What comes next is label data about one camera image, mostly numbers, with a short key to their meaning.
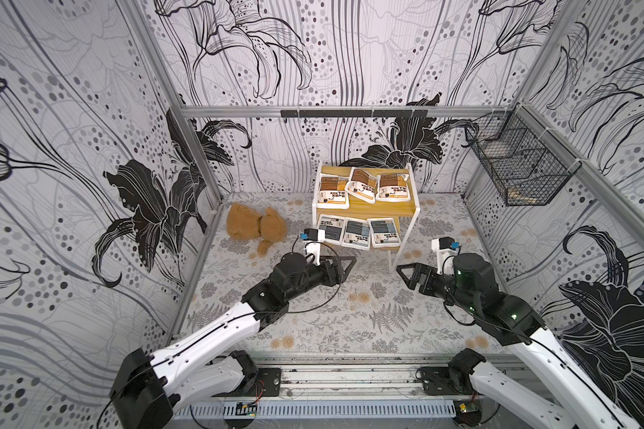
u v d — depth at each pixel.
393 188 0.73
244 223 0.98
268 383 0.74
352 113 0.92
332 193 0.72
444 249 0.61
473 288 0.50
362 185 0.73
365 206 0.72
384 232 0.86
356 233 0.86
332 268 0.61
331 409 0.76
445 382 0.71
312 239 0.63
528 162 0.88
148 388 0.38
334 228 0.88
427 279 0.58
